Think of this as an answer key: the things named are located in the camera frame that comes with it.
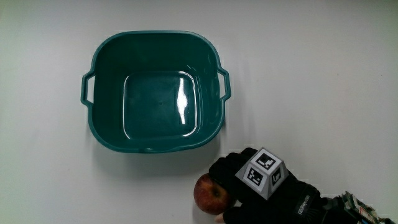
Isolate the green plastic basin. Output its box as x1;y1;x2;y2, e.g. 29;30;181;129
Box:
80;30;232;154

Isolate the red apple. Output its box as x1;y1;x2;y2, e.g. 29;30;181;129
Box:
193;173;234;216

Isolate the person's right hand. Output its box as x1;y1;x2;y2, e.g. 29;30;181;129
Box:
208;147;328;224

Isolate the white desk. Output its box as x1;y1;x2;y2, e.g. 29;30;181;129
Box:
0;0;398;224

